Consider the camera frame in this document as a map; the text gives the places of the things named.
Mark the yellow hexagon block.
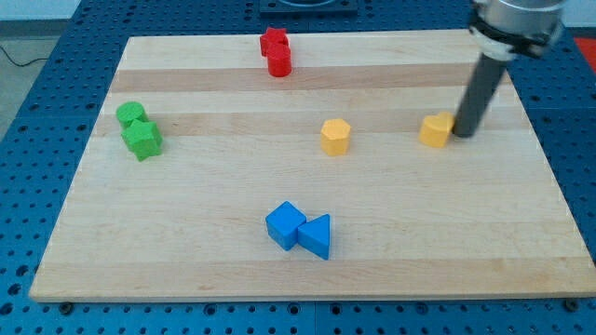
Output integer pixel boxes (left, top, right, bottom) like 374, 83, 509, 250
320, 118, 351, 156

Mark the green cylinder block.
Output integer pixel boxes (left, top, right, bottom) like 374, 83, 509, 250
116, 101, 148, 129

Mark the light wooden board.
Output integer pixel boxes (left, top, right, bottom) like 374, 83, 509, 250
30, 30, 595, 302

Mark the blue cube block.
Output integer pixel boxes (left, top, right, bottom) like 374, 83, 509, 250
265, 201, 306, 250

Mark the yellow heart block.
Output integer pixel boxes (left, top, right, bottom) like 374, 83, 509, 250
418, 112, 454, 148

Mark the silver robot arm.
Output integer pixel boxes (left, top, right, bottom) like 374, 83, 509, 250
453, 0, 566, 138

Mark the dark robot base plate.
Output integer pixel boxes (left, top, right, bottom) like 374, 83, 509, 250
259, 0, 359, 17

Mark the red star block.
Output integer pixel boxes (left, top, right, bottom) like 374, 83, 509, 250
259, 27, 290, 57

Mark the blue triangle block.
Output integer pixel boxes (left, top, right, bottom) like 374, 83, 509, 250
298, 214, 331, 260

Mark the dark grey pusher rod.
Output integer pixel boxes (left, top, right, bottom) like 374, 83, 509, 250
453, 54, 508, 138

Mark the green star block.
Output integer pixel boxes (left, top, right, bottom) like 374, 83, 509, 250
121, 120, 163, 161

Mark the black cable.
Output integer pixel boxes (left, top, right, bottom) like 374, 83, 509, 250
0, 45, 49, 68

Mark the red cylinder block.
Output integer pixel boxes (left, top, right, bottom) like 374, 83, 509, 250
266, 44, 292, 77

